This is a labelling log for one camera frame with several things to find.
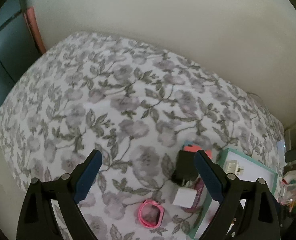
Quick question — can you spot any purple lighter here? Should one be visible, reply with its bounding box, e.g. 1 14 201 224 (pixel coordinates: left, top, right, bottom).
185 178 205 213

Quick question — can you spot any clear glass cup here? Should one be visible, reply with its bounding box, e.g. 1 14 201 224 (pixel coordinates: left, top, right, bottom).
278 180 296 205

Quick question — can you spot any black power adapter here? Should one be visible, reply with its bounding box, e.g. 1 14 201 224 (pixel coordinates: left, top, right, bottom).
171 150 198 186

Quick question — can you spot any white USB charger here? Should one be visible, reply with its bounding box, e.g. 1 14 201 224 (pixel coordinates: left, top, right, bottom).
169 186 197 208

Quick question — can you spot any black plugged adapter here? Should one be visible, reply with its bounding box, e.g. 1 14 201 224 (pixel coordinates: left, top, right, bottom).
285 149 296 163

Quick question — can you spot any white power strip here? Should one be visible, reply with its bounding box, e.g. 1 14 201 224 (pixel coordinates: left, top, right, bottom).
276 139 287 167

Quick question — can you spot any pink kids watch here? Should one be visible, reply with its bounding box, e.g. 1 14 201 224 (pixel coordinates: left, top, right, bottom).
138 199 165 229

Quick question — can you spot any floral grey white blanket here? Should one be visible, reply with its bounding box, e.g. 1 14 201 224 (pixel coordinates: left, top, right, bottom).
0 32 283 239

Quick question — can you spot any pink board at wall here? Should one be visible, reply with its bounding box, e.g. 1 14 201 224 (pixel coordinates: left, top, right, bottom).
23 7 47 54

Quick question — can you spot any teal shallow box tray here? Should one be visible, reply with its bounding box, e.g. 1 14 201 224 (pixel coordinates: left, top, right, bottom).
187 147 279 240

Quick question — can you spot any coral pink lighter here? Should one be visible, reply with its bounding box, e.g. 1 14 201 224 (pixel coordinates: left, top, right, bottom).
205 150 212 159

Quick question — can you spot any white plastic clip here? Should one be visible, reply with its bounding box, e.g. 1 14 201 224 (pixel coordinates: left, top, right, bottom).
224 160 244 176

